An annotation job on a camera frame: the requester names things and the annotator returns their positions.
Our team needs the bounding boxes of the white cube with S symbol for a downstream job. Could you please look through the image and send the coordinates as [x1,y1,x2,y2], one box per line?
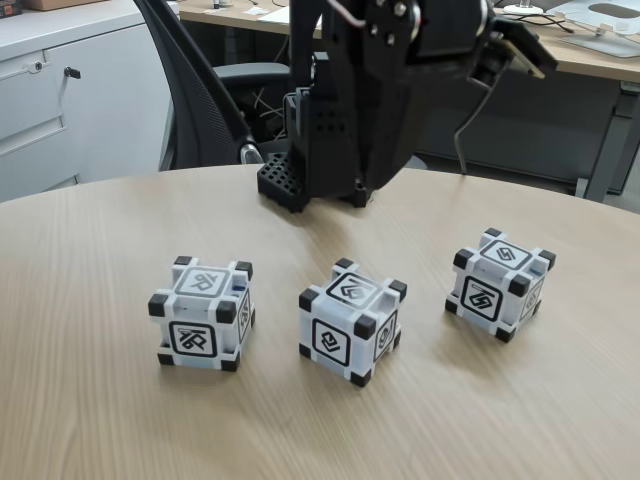
[443,227,557,345]

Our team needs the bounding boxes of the white cube with paperclip symbol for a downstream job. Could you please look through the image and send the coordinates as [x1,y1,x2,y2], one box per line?
[148,254,257,374]

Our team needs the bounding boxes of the white round monitor base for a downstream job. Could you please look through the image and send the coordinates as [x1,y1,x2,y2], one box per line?
[502,0,545,15]

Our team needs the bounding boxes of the wooden office desk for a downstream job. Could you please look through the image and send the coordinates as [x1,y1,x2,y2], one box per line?
[178,0,640,204]

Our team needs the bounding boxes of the silver laptop stand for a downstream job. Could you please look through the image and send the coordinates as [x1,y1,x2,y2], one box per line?
[545,1,640,60]

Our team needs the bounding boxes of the black mesh office chair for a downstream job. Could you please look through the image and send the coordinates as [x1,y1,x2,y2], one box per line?
[133,0,429,175]

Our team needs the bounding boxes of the white cube with layered-diamond symbol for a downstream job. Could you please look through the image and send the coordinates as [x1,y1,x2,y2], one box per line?
[298,257,409,389]

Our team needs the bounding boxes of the white filing cabinet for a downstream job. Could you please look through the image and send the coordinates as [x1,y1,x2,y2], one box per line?
[0,9,174,204]

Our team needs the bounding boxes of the dark camera cable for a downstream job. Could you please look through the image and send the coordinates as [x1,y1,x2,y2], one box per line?
[452,79,494,176]

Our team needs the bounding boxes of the black gripper camera module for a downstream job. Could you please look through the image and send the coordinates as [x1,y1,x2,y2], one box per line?
[467,9,560,89]

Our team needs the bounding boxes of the red white servo cable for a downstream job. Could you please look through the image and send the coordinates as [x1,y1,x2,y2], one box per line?
[343,0,374,30]

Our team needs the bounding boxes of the tangled cables under desk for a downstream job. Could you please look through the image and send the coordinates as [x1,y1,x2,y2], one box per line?
[249,84,291,144]

